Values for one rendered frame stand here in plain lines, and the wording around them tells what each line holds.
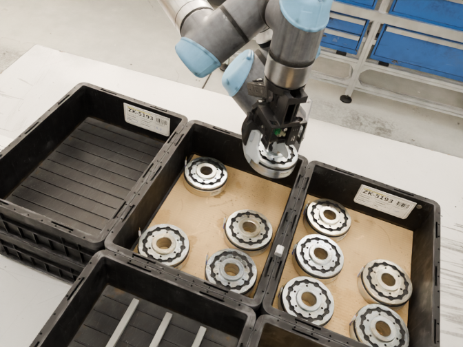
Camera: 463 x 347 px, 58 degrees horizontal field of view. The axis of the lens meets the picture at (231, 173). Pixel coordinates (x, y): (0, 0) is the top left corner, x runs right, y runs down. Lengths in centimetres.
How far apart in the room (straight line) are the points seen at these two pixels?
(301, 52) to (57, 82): 104
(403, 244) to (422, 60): 185
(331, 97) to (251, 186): 192
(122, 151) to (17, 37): 223
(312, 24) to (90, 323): 62
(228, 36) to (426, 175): 92
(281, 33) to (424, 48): 212
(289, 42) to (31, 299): 74
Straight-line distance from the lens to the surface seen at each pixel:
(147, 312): 83
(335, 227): 96
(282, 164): 85
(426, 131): 293
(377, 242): 102
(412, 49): 273
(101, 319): 83
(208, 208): 96
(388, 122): 285
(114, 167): 104
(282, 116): 71
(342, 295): 91
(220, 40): 71
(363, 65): 275
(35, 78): 158
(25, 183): 105
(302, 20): 64
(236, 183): 102
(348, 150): 141
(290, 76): 68
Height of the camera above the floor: 159
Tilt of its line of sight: 47 degrees down
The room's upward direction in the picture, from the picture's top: 11 degrees clockwise
